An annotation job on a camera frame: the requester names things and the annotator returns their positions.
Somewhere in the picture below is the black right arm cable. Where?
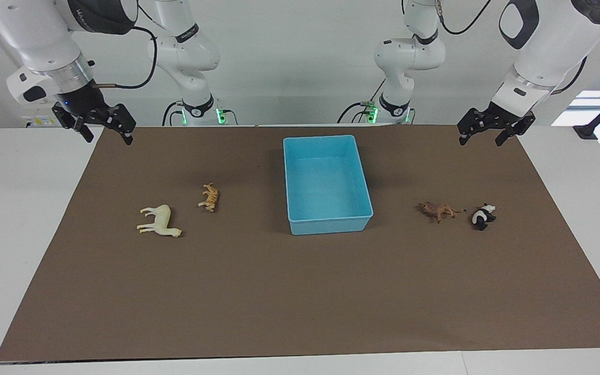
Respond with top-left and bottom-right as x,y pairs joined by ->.
92,26 -> 159,90

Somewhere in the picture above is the white wall socket strip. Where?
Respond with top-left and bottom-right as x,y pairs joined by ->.
21,116 -> 57,129

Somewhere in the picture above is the black base cable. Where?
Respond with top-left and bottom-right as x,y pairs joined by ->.
162,101 -> 185,127
337,78 -> 386,124

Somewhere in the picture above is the light blue plastic storage box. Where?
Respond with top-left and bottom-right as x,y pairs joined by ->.
283,135 -> 374,236

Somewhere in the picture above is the cream llama toy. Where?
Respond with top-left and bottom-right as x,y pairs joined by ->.
136,204 -> 182,239

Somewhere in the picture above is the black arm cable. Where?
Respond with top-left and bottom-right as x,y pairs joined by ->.
92,26 -> 159,90
435,0 -> 588,95

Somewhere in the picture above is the brown lion toy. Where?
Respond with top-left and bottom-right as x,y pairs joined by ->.
418,201 -> 461,223

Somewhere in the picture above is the brown table mat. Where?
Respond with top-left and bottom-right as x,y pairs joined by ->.
0,125 -> 600,361

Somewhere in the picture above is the orange striped tiger toy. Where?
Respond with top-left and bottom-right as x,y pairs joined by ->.
198,183 -> 220,213

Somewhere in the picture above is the black and white panda toy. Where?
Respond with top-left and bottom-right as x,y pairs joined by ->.
470,203 -> 497,231

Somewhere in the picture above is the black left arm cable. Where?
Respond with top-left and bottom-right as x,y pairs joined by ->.
435,0 -> 588,95

